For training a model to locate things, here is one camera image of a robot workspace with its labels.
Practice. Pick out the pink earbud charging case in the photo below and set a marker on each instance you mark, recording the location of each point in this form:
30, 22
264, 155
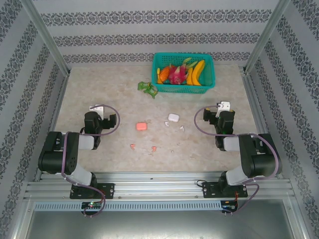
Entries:
141, 126

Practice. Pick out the white earbud charging case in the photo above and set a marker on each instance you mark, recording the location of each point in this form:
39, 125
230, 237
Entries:
173, 117

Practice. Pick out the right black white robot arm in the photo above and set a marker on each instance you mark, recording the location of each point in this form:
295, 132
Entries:
259, 161

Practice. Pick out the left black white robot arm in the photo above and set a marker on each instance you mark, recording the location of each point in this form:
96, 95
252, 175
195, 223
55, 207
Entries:
53, 154

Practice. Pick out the large yellow banana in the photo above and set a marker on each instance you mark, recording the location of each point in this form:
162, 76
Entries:
198, 71

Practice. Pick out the small yellow banana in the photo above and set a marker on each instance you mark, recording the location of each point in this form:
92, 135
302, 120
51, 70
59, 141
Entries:
190, 78

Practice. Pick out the teal plastic basket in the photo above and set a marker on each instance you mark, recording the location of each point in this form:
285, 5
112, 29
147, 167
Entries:
182, 88

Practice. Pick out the small yellow fruit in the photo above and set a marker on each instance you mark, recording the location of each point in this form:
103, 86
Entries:
158, 76

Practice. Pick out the pink dragon fruit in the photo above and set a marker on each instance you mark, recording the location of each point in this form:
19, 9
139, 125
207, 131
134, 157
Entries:
177, 73

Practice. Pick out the orange mango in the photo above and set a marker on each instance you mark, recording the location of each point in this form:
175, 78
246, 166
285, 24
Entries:
164, 73

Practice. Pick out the left green circuit board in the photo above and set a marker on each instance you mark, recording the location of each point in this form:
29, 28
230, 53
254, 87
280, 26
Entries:
92, 204

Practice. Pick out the grey metal panel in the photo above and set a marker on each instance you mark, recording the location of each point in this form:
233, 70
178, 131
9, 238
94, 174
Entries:
159, 226

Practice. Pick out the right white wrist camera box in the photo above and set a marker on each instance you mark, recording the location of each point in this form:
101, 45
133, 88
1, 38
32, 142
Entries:
225, 105

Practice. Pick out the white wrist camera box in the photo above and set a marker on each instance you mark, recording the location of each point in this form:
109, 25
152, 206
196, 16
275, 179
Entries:
97, 109
225, 105

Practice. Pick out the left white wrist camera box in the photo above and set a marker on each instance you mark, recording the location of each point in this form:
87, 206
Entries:
97, 109

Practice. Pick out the aluminium side rail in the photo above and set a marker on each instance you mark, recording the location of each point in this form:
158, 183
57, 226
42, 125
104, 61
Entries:
259, 112
53, 124

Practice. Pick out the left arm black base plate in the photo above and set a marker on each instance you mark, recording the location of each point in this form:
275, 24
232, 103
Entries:
109, 190

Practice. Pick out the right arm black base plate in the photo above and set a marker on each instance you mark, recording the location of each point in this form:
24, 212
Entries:
208, 190

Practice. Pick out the aluminium frame post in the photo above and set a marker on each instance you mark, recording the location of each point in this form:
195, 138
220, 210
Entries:
47, 37
266, 37

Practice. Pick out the aluminium mounting rail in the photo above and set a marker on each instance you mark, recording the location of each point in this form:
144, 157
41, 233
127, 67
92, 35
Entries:
159, 189

